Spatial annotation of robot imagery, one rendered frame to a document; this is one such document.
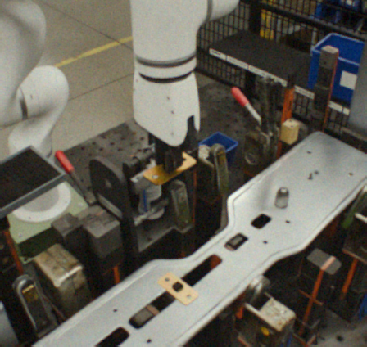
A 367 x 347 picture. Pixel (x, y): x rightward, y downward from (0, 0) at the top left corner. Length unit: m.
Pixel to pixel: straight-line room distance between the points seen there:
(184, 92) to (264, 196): 0.57
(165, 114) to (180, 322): 0.42
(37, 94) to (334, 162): 0.78
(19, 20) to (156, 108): 0.45
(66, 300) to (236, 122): 1.20
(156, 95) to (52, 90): 0.61
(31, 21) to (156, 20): 0.50
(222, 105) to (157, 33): 1.44
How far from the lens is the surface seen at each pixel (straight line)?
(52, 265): 0.94
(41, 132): 1.30
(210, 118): 1.96
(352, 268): 1.22
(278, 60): 1.71
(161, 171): 0.78
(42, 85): 1.24
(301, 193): 1.20
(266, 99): 1.19
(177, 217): 1.07
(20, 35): 1.08
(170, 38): 0.62
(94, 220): 1.01
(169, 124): 0.68
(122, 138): 1.87
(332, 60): 1.42
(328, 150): 1.35
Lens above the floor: 1.79
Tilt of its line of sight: 38 degrees down
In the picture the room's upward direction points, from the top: straight up
